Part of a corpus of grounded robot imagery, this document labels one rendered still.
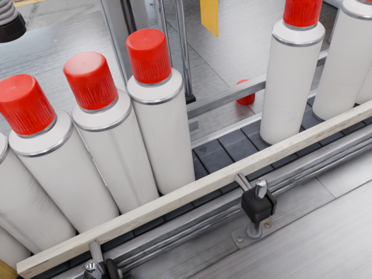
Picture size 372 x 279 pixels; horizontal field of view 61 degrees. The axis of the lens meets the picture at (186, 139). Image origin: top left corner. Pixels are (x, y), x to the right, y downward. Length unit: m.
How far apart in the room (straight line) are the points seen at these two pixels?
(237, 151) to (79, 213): 0.22
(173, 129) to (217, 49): 0.43
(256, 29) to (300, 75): 0.43
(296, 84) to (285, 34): 0.06
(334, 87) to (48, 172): 0.35
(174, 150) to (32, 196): 0.14
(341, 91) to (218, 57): 0.31
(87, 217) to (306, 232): 0.23
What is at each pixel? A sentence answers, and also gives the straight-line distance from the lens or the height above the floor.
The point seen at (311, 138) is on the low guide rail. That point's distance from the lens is 0.42.
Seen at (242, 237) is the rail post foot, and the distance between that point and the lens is 0.42.
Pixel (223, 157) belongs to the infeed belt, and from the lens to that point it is 0.42.
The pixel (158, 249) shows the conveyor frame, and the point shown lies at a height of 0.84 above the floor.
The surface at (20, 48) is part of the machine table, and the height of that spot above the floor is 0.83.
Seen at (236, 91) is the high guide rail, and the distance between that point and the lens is 0.39.
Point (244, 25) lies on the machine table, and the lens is 0.79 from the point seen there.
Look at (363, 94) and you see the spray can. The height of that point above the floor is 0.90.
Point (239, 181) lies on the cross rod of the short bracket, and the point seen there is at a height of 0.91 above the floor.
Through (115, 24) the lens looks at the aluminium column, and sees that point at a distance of 0.39.
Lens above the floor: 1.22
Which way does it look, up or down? 48 degrees down
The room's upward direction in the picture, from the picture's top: 8 degrees counter-clockwise
